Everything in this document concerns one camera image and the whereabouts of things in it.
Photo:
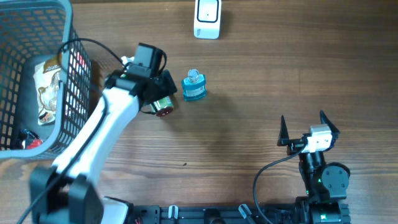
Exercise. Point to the grey plastic mesh basket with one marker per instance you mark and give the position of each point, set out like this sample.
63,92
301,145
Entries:
31,33

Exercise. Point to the blue mouthwash bottle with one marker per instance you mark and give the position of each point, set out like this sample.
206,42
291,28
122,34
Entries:
194,85

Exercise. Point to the green lid spice jar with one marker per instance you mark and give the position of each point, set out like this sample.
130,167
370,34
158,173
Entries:
162,107

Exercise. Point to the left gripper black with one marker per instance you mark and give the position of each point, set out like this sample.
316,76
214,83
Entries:
166,83

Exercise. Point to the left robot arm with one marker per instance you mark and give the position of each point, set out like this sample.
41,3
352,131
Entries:
67,192

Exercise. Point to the white brown snack pouch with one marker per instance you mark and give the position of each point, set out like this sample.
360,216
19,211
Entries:
47,77

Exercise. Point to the white barcode scanner box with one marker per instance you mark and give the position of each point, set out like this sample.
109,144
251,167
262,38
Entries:
207,19

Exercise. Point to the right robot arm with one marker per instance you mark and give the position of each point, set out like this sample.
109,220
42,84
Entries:
325,183

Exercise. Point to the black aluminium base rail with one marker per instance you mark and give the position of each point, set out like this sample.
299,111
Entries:
276,213

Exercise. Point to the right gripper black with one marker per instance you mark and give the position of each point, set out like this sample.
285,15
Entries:
295,144

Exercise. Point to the red black small packet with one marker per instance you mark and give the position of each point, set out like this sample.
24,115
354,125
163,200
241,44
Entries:
27,140

